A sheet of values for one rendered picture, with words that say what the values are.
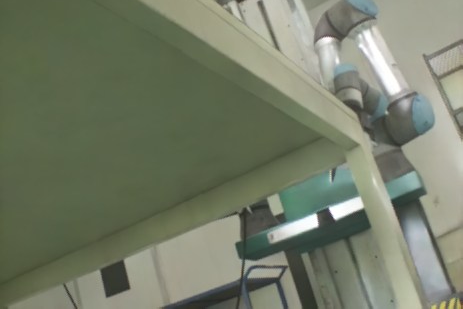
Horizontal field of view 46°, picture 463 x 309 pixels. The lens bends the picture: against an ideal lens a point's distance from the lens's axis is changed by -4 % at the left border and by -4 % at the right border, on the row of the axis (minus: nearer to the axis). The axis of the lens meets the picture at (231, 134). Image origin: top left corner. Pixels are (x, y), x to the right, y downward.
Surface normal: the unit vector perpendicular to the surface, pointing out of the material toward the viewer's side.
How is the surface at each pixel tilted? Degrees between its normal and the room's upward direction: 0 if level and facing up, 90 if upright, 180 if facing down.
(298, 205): 90
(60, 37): 180
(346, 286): 90
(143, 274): 90
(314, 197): 90
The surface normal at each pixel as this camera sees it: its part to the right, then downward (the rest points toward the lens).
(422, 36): -0.48, -0.21
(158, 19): 0.28, 0.88
